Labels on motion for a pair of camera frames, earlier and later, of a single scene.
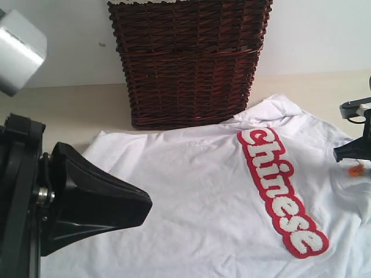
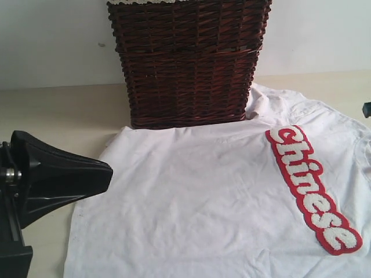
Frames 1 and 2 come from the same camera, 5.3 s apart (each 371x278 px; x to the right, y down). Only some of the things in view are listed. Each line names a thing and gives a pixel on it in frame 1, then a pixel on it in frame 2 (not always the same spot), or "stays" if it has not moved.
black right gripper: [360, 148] -> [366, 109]
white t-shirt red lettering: [260, 195] stays
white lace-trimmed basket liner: [137, 2] stays
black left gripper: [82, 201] -> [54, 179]
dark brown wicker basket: [191, 64] stays
